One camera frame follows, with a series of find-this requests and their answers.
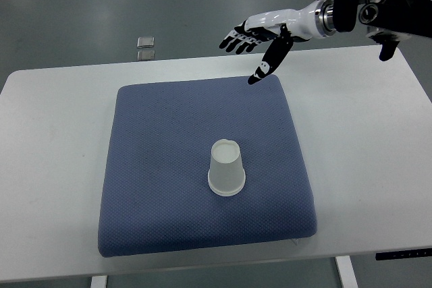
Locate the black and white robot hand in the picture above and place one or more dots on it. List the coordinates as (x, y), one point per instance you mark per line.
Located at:
(281, 28)

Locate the white paper cup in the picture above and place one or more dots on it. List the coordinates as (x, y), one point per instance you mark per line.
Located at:
(225, 194)
(226, 172)

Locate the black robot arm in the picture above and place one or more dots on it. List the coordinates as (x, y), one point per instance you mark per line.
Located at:
(388, 21)

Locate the upper metal floor plate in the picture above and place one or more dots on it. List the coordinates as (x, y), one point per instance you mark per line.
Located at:
(145, 42)

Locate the metal floor plate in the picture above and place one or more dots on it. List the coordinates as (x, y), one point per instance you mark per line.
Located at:
(145, 42)
(145, 55)

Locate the lower metal floor plate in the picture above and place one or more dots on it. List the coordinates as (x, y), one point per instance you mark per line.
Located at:
(145, 55)

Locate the white paper cup on cushion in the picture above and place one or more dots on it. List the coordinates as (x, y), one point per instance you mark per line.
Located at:
(225, 194)

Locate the blue fabric cushion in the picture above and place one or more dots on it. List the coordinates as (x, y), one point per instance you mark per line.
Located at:
(156, 196)

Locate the white right table leg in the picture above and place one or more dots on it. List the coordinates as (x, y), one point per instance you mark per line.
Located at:
(346, 272)

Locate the white table leg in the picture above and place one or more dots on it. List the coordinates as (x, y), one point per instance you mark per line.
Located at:
(98, 282)
(346, 272)

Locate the black table control panel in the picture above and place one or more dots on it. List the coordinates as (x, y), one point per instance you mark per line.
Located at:
(403, 254)

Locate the white left table leg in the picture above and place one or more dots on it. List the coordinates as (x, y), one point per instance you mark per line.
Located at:
(98, 282)

